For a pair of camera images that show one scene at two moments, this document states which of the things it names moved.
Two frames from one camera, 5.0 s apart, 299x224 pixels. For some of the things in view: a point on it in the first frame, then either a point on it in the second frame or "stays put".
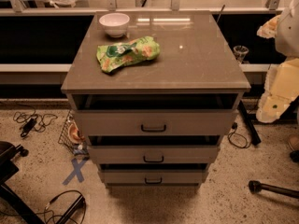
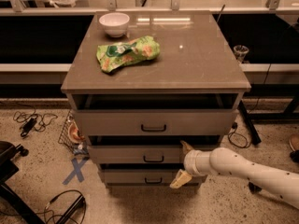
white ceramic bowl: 115,23 stays put
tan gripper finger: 268,29 → 181,178
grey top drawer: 159,115 stays put
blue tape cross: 77,172 stays put
